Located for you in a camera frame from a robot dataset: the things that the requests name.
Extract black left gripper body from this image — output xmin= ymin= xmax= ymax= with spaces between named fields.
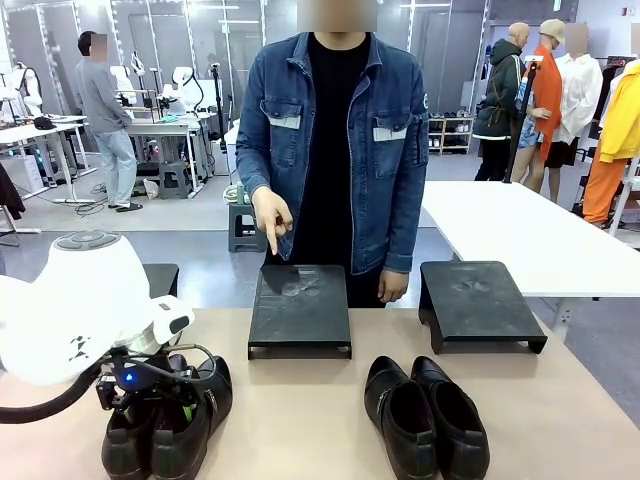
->
xmin=106 ymin=351 xmax=195 ymax=401

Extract person's left forearm denim sleeve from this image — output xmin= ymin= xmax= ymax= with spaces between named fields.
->
xmin=383 ymin=164 xmax=430 ymax=275

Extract person's right forearm denim sleeve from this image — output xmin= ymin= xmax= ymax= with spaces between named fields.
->
xmin=235 ymin=132 xmax=277 ymax=200

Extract black shoe display stand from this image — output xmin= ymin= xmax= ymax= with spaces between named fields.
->
xmin=418 ymin=260 xmax=549 ymax=356
xmin=247 ymin=263 xmax=354 ymax=362
xmin=143 ymin=263 xmax=181 ymax=298

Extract person in denim jacket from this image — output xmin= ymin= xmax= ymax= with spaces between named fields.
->
xmin=235 ymin=0 xmax=431 ymax=310

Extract person's right hand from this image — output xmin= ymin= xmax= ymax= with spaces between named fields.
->
xmin=251 ymin=186 xmax=296 ymax=258

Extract person's left hand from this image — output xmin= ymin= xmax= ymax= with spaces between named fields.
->
xmin=377 ymin=270 xmax=413 ymax=304

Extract grey plastic step stool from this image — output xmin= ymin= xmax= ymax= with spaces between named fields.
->
xmin=228 ymin=201 xmax=269 ymax=254
xmin=158 ymin=160 xmax=192 ymax=201

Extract white lab desk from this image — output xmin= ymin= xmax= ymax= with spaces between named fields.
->
xmin=125 ymin=116 xmax=204 ymax=199
xmin=0 ymin=114 xmax=99 ymax=204

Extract black tripod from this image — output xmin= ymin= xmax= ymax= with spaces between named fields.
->
xmin=211 ymin=62 xmax=230 ymax=177

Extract man in grey sweater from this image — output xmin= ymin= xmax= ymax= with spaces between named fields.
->
xmin=74 ymin=30 xmax=145 ymax=214

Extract large white table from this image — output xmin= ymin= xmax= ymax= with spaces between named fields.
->
xmin=422 ymin=179 xmax=640 ymax=324

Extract white shoe rack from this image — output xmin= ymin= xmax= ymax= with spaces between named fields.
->
xmin=427 ymin=111 xmax=474 ymax=156

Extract mannequin in dark green jacket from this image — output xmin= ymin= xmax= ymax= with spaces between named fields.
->
xmin=471 ymin=22 xmax=534 ymax=182

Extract mannequin in orange with hat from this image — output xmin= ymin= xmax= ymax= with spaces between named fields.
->
xmin=509 ymin=19 xmax=567 ymax=202

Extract figure in white shirt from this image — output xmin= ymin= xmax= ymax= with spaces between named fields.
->
xmin=543 ymin=22 xmax=605 ymax=205

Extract mannequin in yellow and orange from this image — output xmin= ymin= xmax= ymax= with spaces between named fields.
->
xmin=582 ymin=60 xmax=640 ymax=227

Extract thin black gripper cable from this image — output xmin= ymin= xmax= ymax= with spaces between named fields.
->
xmin=167 ymin=341 xmax=222 ymax=386

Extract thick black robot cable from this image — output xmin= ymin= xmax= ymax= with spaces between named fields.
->
xmin=0 ymin=357 xmax=109 ymax=426

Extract black camera pole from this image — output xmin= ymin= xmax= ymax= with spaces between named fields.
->
xmin=501 ymin=55 xmax=544 ymax=185

